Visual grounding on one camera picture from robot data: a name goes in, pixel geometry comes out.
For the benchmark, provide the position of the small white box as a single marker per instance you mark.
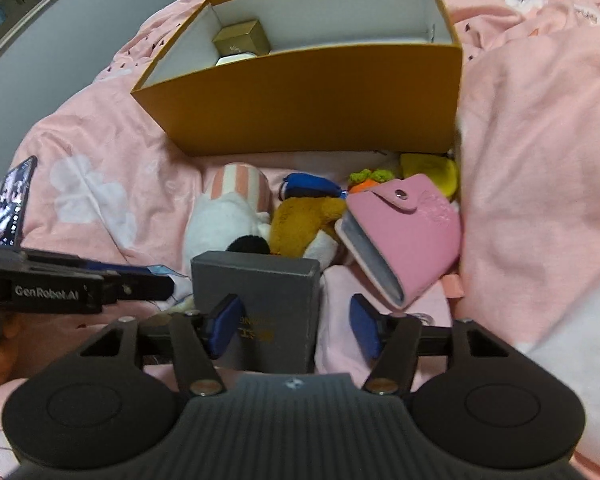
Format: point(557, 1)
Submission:
point(233, 58)

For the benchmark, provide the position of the brown duck plush toy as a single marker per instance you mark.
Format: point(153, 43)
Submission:
point(303, 224)

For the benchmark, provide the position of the yellow plush toy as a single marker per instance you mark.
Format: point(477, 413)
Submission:
point(442, 171)

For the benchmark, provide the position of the white striped plush toy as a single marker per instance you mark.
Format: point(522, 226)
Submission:
point(235, 204)

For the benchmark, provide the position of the pink printed duvet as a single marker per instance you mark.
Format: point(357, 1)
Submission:
point(507, 383)

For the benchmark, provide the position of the person's left hand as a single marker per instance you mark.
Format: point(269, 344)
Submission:
point(9, 345)

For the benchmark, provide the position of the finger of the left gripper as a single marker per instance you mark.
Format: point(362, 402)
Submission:
point(105, 283)

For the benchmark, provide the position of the small gold box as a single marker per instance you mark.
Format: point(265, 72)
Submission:
point(245, 37)

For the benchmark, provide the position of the dark grey gift box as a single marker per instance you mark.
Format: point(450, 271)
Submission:
point(277, 326)

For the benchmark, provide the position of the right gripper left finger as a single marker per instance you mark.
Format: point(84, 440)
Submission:
point(197, 340)

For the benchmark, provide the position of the pink card holder wallet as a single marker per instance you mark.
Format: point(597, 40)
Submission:
point(404, 235)

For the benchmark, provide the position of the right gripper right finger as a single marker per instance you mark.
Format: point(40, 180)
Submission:
point(388, 344)

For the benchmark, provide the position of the orange carrot plush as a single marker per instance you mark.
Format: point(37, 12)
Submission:
point(368, 178)

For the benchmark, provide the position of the orange cardboard box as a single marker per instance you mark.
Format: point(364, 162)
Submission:
point(342, 75)

